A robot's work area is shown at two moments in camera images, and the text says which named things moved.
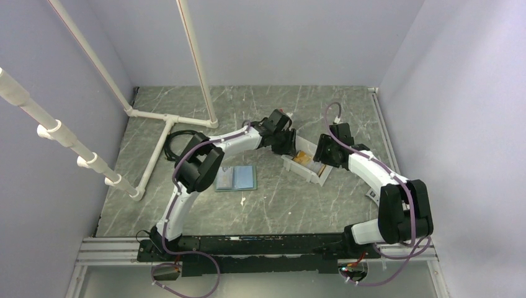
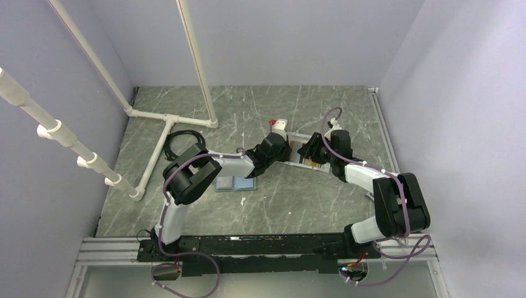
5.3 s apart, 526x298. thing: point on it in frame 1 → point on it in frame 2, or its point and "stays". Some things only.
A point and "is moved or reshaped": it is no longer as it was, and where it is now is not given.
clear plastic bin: x=303 y=163 is moved or reshaped
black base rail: x=254 y=253 stays
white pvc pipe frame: x=49 y=128 stays
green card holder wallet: x=236 y=178 stays
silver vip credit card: x=224 y=179 stays
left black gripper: x=289 y=149 → x=286 y=156
